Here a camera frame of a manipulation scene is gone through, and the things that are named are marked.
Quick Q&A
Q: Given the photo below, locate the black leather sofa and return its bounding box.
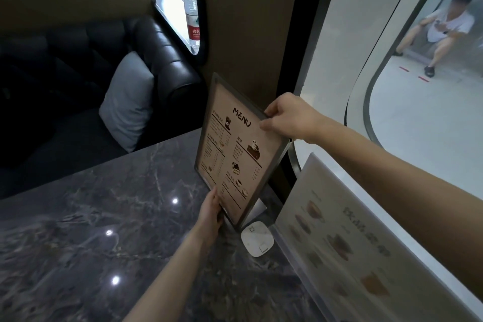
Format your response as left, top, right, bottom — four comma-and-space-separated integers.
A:
0, 14, 206, 199

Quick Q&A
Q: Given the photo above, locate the person's left hand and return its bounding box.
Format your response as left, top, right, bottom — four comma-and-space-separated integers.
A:
196, 186, 225, 238

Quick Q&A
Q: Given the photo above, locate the person's right hand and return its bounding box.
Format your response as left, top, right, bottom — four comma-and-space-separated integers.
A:
260, 92, 330, 145

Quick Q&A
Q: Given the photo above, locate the framed menu board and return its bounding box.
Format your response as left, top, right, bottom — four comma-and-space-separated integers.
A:
194, 72, 292, 233

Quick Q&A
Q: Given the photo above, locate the clear plastic water bottle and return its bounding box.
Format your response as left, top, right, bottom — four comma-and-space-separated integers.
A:
184, 0, 200, 54

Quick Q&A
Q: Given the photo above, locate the grey cushion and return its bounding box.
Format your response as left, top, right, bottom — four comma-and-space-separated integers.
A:
98, 51, 155, 153

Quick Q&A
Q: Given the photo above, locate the white square call button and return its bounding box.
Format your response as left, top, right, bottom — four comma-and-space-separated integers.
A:
241, 221, 275, 258

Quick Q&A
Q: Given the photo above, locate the person's left forearm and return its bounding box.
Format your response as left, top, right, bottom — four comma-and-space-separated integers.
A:
123, 227, 217, 322

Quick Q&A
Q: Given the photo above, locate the white menu board base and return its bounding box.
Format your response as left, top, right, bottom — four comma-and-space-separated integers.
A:
247, 199, 267, 220

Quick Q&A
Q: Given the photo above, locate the person's right forearm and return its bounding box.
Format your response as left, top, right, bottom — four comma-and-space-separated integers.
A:
311, 117, 483, 281

